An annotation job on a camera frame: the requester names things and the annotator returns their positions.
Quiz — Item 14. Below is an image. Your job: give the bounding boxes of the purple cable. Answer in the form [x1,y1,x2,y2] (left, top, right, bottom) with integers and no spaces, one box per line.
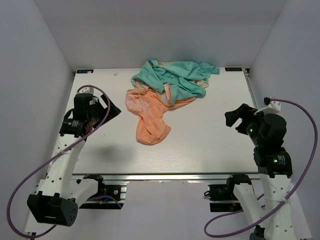
[203,98,318,238]
[6,85,112,238]

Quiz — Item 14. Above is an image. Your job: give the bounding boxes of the left blue table label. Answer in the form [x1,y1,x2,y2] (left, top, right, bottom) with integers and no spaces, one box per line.
[76,69,94,74]

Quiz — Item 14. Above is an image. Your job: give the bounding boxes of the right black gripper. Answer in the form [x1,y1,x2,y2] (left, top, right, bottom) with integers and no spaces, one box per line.
[224,103,264,146]

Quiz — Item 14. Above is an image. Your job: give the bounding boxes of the blue table label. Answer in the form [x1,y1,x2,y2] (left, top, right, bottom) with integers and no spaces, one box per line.
[76,69,94,74]
[224,67,243,72]

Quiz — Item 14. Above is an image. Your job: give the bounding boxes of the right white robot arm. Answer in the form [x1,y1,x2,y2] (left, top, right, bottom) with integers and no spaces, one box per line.
[224,103,297,240]

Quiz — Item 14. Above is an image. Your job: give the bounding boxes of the right blue table label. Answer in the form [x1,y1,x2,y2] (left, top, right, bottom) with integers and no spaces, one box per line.
[224,67,243,72]

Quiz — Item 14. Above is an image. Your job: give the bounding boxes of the orange and teal jacket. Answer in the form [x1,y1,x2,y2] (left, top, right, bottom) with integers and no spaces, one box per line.
[125,59,220,146]

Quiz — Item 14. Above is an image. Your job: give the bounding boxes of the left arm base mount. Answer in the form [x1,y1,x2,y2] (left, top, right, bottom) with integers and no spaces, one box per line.
[70,174,125,210]

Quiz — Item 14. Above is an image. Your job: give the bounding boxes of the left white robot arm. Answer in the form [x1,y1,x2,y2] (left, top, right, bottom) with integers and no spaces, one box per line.
[27,93,121,227]

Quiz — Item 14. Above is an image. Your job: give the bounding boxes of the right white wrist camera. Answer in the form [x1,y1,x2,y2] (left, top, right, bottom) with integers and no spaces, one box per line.
[254,97,281,116]

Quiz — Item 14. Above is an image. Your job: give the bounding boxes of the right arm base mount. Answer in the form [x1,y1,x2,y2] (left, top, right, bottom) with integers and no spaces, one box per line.
[203,173,253,213]

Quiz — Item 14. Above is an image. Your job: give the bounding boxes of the aluminium table front rail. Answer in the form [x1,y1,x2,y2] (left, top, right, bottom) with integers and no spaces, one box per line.
[71,172,261,182]

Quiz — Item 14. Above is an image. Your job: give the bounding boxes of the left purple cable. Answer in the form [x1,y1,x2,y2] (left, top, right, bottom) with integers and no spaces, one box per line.
[6,85,112,238]

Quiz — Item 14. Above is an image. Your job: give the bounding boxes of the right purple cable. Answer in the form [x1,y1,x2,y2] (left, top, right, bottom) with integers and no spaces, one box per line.
[203,98,318,238]

